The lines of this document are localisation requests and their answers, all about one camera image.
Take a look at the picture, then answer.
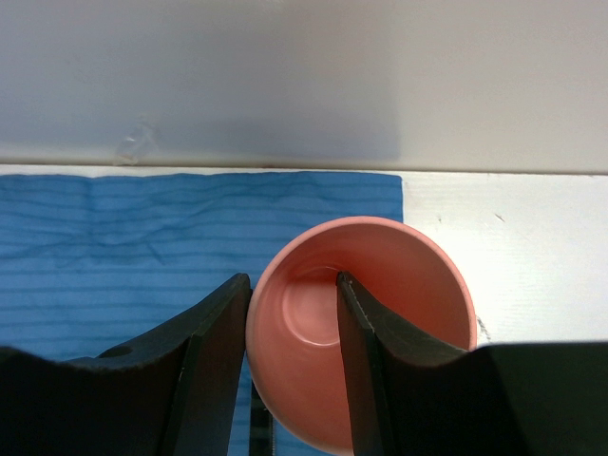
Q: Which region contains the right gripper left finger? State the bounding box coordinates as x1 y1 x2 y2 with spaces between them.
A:
68 274 251 455

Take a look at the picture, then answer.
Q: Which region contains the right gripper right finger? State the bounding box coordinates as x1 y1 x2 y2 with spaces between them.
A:
336 272 467 455

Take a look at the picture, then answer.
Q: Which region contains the pink plastic cup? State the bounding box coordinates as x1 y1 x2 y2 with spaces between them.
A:
246 216 477 455

